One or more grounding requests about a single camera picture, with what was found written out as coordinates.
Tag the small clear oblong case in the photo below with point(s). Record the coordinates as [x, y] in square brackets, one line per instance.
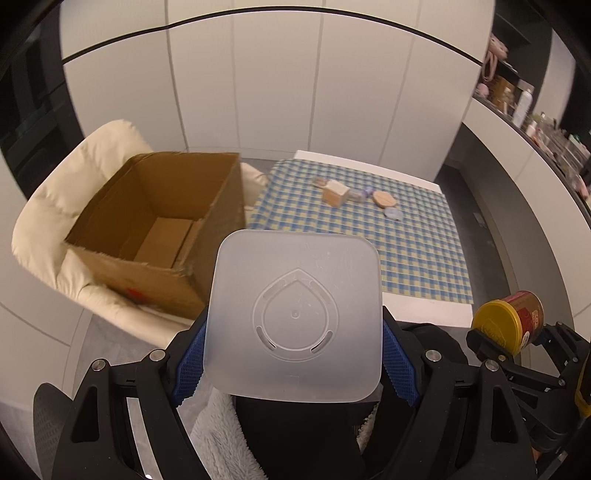
[357, 196]

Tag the fluffy white robe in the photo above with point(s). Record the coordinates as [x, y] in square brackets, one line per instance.
[220, 443]

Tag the white spray bottle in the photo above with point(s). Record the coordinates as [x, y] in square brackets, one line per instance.
[522, 108]

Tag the clear drawer organizer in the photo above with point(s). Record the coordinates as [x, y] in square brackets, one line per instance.
[568, 156]

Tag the beige square carton box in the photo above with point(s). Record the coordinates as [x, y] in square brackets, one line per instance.
[334, 193]

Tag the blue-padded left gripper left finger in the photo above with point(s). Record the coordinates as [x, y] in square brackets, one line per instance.
[96, 441]

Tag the brown box on shelf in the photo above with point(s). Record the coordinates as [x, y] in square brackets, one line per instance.
[501, 92]

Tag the person legs in black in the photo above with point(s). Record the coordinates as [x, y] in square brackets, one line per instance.
[355, 440]

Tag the small clear glass bottle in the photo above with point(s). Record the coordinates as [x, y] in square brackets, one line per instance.
[319, 182]

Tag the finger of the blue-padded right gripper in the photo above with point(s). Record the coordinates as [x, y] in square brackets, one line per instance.
[490, 353]
[558, 336]

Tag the red gold tin can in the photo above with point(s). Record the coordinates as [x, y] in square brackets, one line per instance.
[513, 322]

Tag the pink plush toy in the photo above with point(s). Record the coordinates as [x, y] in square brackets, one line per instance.
[482, 90]

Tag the frosted square plastic case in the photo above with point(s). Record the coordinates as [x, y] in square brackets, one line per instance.
[295, 317]

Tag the blue yellow checkered tablecloth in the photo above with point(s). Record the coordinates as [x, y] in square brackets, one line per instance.
[291, 203]

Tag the peach teardrop sponge case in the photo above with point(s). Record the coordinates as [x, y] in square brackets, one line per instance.
[384, 199]

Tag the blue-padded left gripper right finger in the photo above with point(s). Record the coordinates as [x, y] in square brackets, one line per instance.
[465, 421]

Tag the brown cardboard box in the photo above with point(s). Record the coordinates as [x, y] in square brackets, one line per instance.
[152, 232]

